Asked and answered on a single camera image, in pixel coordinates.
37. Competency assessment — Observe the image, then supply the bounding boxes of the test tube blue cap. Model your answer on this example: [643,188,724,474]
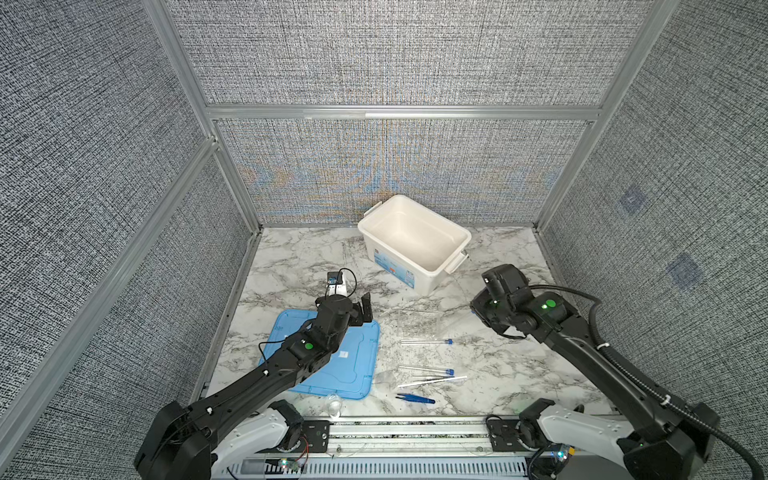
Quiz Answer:
[399,339,454,345]
[398,365,455,377]

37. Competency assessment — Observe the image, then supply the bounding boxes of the clear test tube rack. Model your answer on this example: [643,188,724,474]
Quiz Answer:
[379,293,461,338]

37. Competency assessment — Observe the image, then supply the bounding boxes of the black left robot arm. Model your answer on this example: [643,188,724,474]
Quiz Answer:
[134,293,373,479]

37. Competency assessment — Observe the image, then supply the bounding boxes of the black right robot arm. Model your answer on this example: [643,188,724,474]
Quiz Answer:
[470,264,719,479]

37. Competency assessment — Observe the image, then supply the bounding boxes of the blue plastic bin lid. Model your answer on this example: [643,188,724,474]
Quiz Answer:
[262,309,380,400]

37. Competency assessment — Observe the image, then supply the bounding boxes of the white plastic pipette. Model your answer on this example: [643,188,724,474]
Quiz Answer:
[396,375,468,389]

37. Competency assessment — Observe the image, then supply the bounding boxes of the small clear glass flask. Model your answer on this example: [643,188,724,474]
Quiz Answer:
[324,394,343,421]

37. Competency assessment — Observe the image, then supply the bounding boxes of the white plastic storage bin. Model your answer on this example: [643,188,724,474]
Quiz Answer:
[357,194,472,296]

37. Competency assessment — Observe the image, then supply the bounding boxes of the blue plastic tweezers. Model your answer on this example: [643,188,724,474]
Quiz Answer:
[396,393,436,404]

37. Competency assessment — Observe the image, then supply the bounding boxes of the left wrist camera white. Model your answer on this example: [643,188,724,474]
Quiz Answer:
[325,270,348,296]

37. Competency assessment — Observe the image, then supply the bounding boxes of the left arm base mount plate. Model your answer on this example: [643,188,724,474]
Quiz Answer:
[263,420,332,456]

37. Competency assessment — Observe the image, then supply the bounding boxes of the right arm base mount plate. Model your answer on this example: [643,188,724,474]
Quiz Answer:
[484,414,541,453]

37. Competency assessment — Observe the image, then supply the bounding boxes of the aluminium front rail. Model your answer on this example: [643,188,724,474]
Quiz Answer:
[212,417,503,475]

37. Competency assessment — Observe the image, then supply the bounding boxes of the black corrugated cable conduit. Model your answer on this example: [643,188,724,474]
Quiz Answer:
[527,284,766,480]

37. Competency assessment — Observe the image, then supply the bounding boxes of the aluminium enclosure frame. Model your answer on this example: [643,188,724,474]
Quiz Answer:
[1,1,677,464]

